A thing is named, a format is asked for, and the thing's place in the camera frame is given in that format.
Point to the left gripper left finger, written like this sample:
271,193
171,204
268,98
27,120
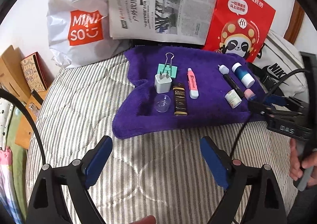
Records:
47,203

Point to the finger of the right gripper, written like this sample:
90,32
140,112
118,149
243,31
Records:
279,106

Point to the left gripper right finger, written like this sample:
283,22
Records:
265,203

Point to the pink blue round container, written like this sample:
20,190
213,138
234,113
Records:
249,94

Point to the blue white bottle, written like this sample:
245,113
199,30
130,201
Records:
243,75

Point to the small white tape roll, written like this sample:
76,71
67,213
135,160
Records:
233,99

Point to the black tube white cap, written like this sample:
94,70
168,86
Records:
225,72

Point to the pink white pen tube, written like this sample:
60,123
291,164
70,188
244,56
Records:
193,89

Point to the black gold chocolate bar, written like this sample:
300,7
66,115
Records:
180,104

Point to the teal binder clip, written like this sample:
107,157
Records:
168,67

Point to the clear plastic cup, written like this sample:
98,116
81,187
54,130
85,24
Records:
162,103

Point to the white USB charger plug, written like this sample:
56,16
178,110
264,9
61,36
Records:
162,83

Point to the right hand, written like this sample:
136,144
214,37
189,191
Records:
296,164

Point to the white Nike waist bag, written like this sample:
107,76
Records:
277,58

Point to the red panda paper bag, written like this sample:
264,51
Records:
239,27

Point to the purple towel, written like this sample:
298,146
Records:
137,116

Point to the brown patterned book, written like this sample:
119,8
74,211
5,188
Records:
33,73

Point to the cardboard box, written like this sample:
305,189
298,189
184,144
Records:
12,77

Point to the folded newspaper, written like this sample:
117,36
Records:
173,21

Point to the white Miniso plastic bag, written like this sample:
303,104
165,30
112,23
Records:
79,32

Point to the wooden bed frame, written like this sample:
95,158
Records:
296,21

